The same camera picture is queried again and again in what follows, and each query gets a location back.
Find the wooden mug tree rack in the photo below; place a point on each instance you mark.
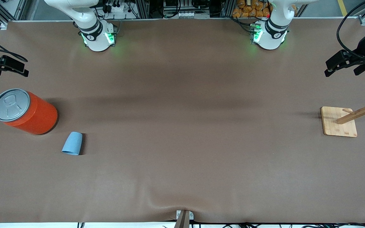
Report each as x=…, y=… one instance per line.
x=339, y=122

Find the white power strip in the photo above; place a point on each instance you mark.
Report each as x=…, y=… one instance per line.
x=117, y=7

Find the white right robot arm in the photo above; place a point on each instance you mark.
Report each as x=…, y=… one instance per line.
x=95, y=38

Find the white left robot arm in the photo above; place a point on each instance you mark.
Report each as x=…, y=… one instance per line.
x=269, y=36

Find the pile of orange bread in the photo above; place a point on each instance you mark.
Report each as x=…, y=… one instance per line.
x=250, y=9

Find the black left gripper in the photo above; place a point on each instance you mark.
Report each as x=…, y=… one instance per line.
x=362, y=53

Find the white terminal block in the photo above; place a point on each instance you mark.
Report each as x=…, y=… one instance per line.
x=185, y=14

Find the orange can with grey lid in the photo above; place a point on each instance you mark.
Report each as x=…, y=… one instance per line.
x=27, y=112

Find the grey metal post bracket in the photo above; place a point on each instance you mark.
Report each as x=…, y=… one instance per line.
x=184, y=218

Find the light blue plastic cup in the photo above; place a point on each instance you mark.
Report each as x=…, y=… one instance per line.
x=73, y=143

